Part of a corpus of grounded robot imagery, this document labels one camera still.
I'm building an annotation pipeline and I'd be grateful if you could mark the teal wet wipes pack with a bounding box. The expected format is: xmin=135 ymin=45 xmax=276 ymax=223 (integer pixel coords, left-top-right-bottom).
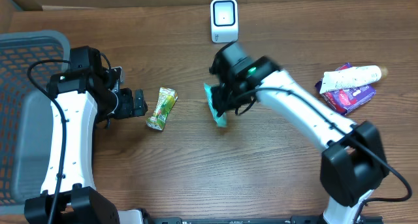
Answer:
xmin=204 ymin=83 xmax=227 ymax=127

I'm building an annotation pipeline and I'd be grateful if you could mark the white tube with gold cap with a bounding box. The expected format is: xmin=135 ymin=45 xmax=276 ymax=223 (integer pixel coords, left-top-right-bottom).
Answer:
xmin=319 ymin=65 xmax=389 ymax=94

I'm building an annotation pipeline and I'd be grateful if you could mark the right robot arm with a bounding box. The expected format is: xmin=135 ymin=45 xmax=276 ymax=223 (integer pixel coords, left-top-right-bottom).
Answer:
xmin=204 ymin=42 xmax=389 ymax=223

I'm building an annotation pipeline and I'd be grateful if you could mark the green yellow snack packet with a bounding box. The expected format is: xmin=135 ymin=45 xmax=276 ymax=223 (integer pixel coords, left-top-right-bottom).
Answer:
xmin=146 ymin=87 xmax=178 ymax=131

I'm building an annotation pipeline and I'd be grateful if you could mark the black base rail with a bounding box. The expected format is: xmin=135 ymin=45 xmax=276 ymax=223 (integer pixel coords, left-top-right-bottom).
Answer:
xmin=140 ymin=209 xmax=385 ymax=224

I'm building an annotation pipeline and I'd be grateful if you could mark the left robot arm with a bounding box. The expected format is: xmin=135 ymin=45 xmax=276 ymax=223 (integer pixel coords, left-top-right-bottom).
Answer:
xmin=24 ymin=46 xmax=148 ymax=223

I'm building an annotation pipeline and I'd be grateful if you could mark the grey plastic mesh basket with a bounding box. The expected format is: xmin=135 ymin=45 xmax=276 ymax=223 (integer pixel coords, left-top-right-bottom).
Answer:
xmin=1 ymin=30 xmax=71 ymax=215

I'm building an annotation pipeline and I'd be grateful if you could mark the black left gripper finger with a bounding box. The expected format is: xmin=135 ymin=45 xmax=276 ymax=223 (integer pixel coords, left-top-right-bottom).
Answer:
xmin=133 ymin=103 xmax=148 ymax=117
xmin=134 ymin=89 xmax=145 ymax=103

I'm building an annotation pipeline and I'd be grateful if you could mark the white barcode scanner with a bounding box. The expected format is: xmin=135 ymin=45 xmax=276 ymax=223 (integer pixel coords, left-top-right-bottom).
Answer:
xmin=210 ymin=0 xmax=239 ymax=43

